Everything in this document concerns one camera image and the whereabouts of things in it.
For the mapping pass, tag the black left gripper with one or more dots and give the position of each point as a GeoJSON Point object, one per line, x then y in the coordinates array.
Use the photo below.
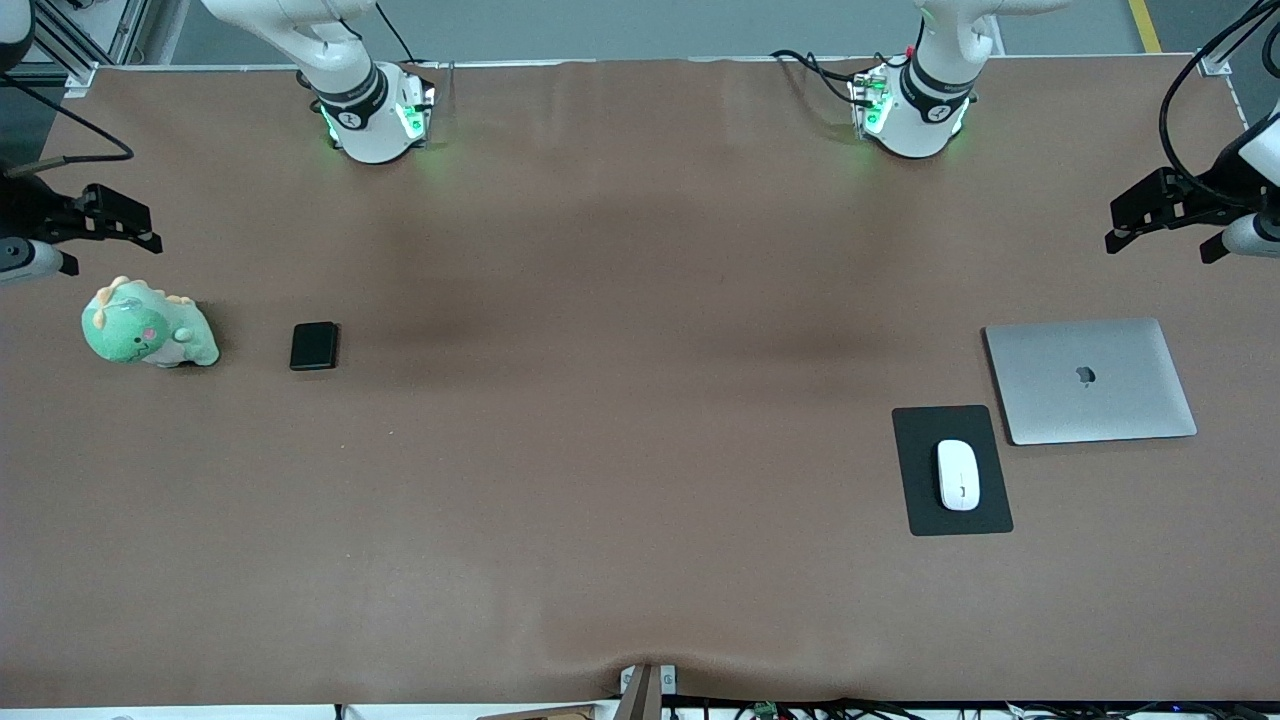
{"type": "Point", "coordinates": [1203, 198]}

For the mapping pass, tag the white table edge clamp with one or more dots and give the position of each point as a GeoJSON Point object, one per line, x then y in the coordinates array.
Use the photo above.
{"type": "Point", "coordinates": [667, 680]}

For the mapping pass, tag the aluminium frame profile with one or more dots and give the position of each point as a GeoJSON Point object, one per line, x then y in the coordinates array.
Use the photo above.
{"type": "Point", "coordinates": [80, 35]}

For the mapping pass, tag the silver laptop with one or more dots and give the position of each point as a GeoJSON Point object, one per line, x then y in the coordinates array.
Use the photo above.
{"type": "Point", "coordinates": [1090, 385]}

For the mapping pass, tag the black mouse pad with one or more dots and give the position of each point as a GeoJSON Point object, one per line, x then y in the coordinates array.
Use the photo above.
{"type": "Point", "coordinates": [915, 450]}

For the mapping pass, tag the white computer mouse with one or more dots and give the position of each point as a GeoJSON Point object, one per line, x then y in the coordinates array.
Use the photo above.
{"type": "Point", "coordinates": [958, 475]}

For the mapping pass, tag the green dinosaur plush toy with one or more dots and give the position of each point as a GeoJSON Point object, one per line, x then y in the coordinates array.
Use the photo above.
{"type": "Point", "coordinates": [135, 330]}

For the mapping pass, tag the small black box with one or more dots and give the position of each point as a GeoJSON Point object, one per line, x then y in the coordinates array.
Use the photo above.
{"type": "Point", "coordinates": [314, 346]}

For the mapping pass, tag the metal table corner bracket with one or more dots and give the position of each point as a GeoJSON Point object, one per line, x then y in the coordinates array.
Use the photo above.
{"type": "Point", "coordinates": [80, 80]}
{"type": "Point", "coordinates": [1214, 64]}

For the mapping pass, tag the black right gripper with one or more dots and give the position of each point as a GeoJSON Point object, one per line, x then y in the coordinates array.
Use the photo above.
{"type": "Point", "coordinates": [28, 213]}

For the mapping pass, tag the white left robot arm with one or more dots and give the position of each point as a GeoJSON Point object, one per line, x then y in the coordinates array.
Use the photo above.
{"type": "Point", "coordinates": [920, 120]}

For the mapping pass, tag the brown table cloth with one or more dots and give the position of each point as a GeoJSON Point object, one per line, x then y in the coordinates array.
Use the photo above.
{"type": "Point", "coordinates": [640, 550]}

